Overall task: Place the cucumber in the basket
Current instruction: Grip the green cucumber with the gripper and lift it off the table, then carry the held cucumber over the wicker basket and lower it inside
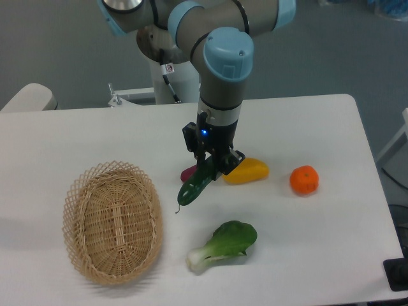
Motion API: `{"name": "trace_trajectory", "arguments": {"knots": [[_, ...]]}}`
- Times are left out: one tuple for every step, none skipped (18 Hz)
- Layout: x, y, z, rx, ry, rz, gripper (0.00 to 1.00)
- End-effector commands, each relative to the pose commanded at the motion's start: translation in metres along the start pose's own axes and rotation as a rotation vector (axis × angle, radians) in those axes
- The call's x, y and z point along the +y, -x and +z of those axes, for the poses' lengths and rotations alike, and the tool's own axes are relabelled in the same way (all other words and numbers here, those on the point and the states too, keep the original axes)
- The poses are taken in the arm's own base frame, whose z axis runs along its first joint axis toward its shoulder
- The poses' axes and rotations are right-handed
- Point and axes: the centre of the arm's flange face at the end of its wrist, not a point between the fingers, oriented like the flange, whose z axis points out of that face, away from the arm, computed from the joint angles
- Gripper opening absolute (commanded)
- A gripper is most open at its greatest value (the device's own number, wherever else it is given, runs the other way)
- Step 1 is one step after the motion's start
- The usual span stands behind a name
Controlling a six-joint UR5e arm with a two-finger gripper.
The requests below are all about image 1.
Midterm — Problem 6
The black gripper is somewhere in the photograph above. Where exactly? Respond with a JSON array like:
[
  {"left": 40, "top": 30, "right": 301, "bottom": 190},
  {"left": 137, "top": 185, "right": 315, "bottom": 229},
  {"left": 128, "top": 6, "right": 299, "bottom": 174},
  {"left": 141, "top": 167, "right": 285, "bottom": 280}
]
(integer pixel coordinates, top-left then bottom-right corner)
[{"left": 182, "top": 110, "right": 245, "bottom": 180}]

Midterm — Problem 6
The green cucumber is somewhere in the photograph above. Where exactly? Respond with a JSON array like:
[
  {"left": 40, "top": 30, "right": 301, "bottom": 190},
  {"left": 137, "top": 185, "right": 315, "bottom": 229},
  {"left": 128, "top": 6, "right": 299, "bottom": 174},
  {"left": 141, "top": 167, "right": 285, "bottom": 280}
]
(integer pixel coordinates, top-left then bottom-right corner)
[{"left": 175, "top": 156, "right": 217, "bottom": 214}]

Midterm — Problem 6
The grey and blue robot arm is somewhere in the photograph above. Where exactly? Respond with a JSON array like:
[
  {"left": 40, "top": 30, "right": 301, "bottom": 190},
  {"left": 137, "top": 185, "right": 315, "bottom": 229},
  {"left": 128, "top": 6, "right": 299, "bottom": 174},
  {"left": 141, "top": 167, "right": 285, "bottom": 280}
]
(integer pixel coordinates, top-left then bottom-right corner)
[{"left": 98, "top": 1, "right": 296, "bottom": 180}]

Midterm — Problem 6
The woven wicker basket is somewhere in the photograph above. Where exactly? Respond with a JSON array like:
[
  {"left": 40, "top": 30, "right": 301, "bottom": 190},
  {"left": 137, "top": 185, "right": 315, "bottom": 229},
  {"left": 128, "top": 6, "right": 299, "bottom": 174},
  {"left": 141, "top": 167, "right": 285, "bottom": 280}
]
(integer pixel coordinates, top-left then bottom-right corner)
[{"left": 62, "top": 161, "right": 163, "bottom": 285}]

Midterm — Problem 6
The yellow bell pepper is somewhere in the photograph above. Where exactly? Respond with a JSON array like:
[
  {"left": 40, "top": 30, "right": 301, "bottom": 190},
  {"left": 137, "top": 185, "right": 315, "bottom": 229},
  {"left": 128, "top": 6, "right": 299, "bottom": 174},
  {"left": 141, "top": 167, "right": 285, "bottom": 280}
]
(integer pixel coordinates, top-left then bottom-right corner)
[{"left": 222, "top": 157, "right": 270, "bottom": 185}]

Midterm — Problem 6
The green bok choy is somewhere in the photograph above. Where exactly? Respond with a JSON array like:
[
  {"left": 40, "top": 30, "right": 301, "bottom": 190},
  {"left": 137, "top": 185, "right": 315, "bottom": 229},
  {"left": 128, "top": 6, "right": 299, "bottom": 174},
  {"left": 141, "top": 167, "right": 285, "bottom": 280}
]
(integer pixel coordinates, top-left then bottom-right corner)
[{"left": 186, "top": 221, "right": 258, "bottom": 273}]

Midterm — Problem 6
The orange mandarin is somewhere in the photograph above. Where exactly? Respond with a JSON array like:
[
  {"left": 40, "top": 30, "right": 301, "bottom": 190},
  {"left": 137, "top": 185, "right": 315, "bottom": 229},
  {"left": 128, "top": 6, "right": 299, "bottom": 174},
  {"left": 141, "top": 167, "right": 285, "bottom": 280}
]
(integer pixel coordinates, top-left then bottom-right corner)
[{"left": 289, "top": 165, "right": 319, "bottom": 194}]

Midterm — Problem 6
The white chair back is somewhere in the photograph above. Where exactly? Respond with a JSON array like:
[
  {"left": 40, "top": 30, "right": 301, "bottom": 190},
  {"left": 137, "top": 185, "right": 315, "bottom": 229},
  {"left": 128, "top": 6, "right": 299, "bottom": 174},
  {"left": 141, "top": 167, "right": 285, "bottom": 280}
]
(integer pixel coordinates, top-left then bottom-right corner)
[{"left": 1, "top": 83, "right": 59, "bottom": 113}]

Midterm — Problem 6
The black device at table edge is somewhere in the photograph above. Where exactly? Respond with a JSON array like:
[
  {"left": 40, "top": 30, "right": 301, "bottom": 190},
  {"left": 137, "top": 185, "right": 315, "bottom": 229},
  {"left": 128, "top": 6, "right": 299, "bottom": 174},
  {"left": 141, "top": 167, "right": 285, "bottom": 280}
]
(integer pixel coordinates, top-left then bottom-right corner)
[{"left": 383, "top": 258, "right": 407, "bottom": 292}]

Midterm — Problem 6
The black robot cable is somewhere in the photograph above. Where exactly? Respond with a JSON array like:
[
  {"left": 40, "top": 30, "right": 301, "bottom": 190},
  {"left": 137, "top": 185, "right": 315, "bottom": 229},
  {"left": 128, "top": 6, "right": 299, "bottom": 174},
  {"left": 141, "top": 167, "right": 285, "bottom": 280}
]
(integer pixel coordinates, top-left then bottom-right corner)
[{"left": 159, "top": 47, "right": 183, "bottom": 105}]

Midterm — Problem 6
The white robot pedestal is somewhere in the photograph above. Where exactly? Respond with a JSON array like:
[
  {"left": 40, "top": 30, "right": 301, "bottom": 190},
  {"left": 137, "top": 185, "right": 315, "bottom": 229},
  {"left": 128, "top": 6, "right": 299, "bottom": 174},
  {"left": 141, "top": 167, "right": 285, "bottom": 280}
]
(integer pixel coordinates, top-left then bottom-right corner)
[{"left": 107, "top": 25, "right": 201, "bottom": 108}]

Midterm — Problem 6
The white furniture frame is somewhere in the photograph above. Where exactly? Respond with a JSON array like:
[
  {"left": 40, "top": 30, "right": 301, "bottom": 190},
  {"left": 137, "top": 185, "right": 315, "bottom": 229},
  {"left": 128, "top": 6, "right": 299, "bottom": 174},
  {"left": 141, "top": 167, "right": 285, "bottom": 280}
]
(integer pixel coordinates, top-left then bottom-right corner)
[{"left": 375, "top": 108, "right": 407, "bottom": 167}]

